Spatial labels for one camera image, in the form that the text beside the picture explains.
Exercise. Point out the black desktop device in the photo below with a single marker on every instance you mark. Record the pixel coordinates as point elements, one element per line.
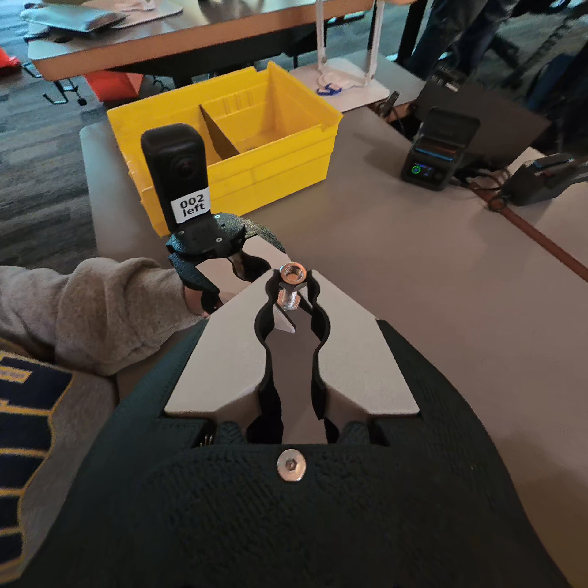
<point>542,179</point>

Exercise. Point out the person's left hand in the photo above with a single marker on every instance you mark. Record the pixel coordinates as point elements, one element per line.
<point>193,301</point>

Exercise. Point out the person's left forearm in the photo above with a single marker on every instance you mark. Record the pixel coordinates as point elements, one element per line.
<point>92,312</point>

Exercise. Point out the red plastic bin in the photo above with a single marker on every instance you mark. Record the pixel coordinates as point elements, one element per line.
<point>112,85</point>

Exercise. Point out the black label printer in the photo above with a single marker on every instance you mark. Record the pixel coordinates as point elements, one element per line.
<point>436,156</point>

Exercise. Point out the wooden background table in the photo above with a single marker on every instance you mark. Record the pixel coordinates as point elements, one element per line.
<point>193,41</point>

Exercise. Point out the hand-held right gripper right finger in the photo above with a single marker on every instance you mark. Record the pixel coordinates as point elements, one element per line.
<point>363,367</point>

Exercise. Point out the white cloth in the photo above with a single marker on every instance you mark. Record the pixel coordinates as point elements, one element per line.
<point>342,79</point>

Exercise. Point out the grey pouch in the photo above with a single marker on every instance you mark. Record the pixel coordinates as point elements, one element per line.
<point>73,17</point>

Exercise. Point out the silver hex nut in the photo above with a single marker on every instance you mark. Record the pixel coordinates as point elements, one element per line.
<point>292,274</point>

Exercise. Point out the instruction sheet on stand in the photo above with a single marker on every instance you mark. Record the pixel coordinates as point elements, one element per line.
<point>367,87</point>

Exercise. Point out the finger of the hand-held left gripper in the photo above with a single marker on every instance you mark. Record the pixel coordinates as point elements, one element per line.
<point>223,280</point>
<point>285,320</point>

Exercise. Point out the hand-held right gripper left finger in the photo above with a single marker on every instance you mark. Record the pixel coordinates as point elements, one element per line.
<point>216,367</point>

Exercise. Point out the black laptop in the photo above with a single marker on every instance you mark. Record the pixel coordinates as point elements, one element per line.
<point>500,115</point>

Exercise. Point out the yellow plastic bin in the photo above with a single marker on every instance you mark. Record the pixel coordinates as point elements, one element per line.
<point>285,138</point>

